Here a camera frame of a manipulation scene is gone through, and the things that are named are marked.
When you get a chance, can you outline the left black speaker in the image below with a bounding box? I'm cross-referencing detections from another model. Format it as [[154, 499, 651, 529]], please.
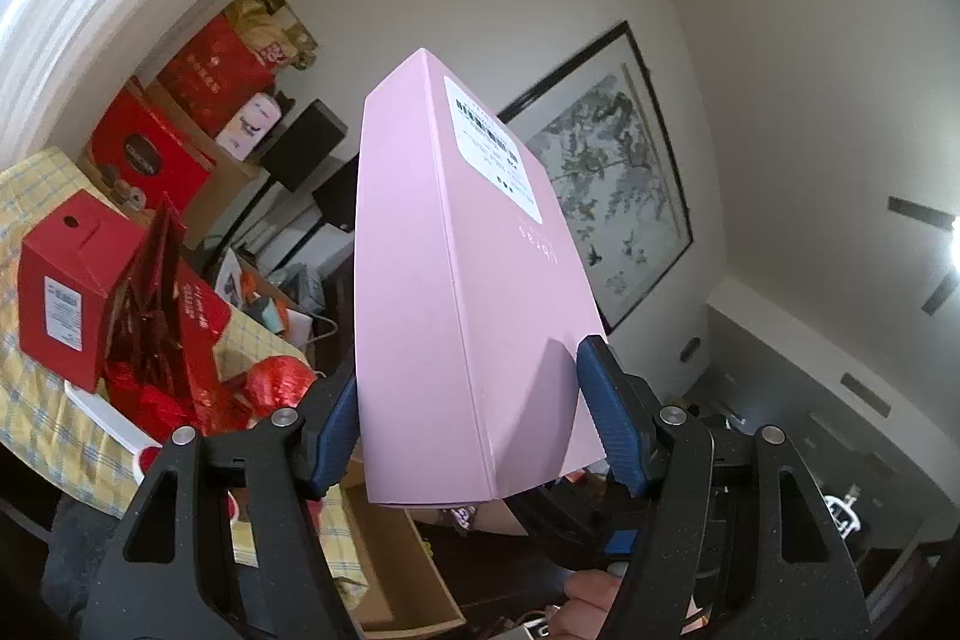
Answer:
[[260, 99, 347, 191]]

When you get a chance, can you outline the right black speaker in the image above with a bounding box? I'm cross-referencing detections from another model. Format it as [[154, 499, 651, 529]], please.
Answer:
[[313, 156, 359, 232]]

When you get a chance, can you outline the red foil gift bag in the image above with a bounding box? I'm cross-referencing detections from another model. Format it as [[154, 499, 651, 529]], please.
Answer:
[[104, 202, 245, 442]]

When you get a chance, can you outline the white red lint brush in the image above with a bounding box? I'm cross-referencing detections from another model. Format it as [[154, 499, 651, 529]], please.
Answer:
[[64, 381, 161, 482]]

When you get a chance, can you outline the red carton with label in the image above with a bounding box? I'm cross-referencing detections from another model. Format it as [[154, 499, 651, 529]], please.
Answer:
[[18, 190, 145, 392]]

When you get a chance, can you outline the framed ink painting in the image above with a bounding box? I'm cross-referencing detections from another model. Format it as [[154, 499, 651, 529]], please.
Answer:
[[498, 21, 693, 331]]

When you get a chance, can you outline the large open cardboard box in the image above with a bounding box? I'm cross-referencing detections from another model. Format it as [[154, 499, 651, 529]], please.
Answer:
[[343, 482, 537, 638]]

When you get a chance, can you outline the black speaker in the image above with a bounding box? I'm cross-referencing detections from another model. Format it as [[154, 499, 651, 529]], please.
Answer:
[[313, 156, 359, 232], [260, 99, 347, 191]]

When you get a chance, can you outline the red tall gift bag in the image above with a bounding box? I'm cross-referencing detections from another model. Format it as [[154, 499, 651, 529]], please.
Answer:
[[158, 14, 274, 136]]

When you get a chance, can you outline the small pink white box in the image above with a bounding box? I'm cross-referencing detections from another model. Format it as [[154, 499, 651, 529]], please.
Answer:
[[215, 92, 281, 161]]

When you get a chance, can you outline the brown cardboard box stack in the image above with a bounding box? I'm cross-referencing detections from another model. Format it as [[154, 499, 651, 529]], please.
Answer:
[[127, 76, 262, 248]]

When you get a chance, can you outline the person's right hand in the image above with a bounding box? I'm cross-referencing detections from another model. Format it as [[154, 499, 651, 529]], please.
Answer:
[[548, 570, 622, 640]]

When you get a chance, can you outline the red chocolate gift box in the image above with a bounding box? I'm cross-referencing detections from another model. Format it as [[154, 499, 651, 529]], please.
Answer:
[[88, 85, 215, 213]]

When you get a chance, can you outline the yellow plaid tablecloth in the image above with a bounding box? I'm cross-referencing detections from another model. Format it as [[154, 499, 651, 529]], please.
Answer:
[[0, 146, 368, 611]]

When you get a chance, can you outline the red foil ball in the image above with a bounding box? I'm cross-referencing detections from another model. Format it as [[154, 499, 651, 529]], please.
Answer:
[[242, 356, 317, 417]]

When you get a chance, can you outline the floor box of clutter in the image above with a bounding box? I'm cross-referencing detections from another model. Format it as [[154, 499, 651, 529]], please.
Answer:
[[213, 248, 340, 351]]

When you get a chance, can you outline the brown paper bag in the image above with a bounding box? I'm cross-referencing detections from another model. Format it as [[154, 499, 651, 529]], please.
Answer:
[[223, 0, 319, 73]]

